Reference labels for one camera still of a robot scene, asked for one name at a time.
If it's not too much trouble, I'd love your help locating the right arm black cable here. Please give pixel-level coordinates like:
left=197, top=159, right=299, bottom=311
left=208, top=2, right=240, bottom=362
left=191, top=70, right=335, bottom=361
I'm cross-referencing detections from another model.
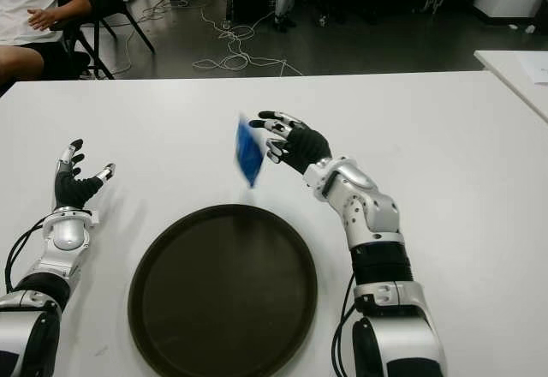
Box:
left=332, top=273, right=359, bottom=377

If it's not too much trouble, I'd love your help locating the white paper sheet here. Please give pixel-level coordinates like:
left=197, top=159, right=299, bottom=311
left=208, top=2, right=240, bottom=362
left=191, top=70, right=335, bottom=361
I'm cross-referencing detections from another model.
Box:
left=521, top=57, right=548, bottom=85

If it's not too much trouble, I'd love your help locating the round dark brown tray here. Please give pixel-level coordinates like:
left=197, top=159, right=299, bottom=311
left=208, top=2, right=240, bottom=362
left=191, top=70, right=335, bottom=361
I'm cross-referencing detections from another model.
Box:
left=127, top=203, right=319, bottom=377

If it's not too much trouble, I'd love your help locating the white floor cable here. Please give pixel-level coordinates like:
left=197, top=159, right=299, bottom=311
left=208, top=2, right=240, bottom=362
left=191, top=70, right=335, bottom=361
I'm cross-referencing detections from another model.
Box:
left=192, top=0, right=305, bottom=77

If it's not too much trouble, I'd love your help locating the white side table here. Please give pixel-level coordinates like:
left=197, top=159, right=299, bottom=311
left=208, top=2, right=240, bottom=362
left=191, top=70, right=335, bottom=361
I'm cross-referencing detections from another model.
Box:
left=474, top=49, right=548, bottom=123

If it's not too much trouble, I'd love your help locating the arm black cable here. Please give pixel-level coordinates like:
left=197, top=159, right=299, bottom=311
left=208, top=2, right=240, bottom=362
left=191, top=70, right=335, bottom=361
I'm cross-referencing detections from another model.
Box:
left=3, top=218, right=48, bottom=292
left=332, top=273, right=359, bottom=377

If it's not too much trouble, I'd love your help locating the blue Oreo packet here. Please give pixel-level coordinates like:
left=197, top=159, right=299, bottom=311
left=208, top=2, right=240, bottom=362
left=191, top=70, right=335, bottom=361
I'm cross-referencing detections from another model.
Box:
left=233, top=111, right=265, bottom=189

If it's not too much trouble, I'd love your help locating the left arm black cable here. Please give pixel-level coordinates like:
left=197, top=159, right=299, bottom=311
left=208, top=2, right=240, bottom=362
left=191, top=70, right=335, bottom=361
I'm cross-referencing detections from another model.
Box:
left=3, top=218, right=48, bottom=292

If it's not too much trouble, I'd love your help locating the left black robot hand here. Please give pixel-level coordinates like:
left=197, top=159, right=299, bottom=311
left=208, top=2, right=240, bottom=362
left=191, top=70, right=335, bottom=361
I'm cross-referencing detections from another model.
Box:
left=53, top=138, right=116, bottom=211

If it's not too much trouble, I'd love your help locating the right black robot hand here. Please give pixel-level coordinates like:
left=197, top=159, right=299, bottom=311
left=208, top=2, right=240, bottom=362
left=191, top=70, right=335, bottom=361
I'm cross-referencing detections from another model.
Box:
left=248, top=110, right=333, bottom=177

